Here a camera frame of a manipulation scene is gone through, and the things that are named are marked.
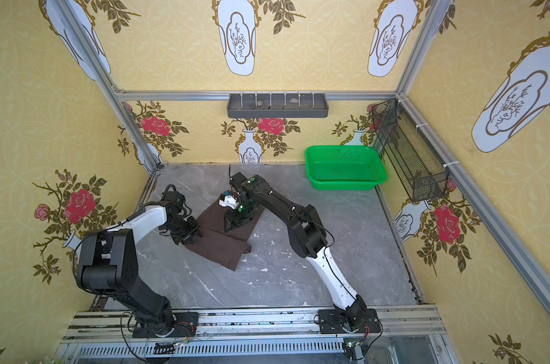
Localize dark brown long pants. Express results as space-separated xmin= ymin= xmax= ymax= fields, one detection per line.
xmin=185 ymin=200 xmax=264 ymax=271

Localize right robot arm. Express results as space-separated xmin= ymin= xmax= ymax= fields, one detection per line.
xmin=219 ymin=172 xmax=374 ymax=332

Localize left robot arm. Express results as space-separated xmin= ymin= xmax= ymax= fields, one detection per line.
xmin=76 ymin=184 xmax=201 ymax=338

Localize green plastic basket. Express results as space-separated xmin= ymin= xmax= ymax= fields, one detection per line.
xmin=305 ymin=146 xmax=387 ymax=190

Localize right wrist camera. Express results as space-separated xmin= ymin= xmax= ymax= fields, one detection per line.
xmin=218 ymin=190 xmax=240 ymax=209

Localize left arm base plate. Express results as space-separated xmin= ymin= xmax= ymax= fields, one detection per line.
xmin=132 ymin=312 xmax=199 ymax=338

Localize grey wall shelf tray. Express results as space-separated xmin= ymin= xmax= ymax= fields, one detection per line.
xmin=226 ymin=92 xmax=329 ymax=119

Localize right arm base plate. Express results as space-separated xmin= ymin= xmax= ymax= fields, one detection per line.
xmin=314 ymin=308 xmax=381 ymax=335

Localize black wire mesh basket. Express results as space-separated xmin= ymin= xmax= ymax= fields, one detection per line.
xmin=371 ymin=99 xmax=449 ymax=203

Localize aluminium front rail frame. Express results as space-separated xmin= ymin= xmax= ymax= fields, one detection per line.
xmin=56 ymin=305 xmax=459 ymax=363

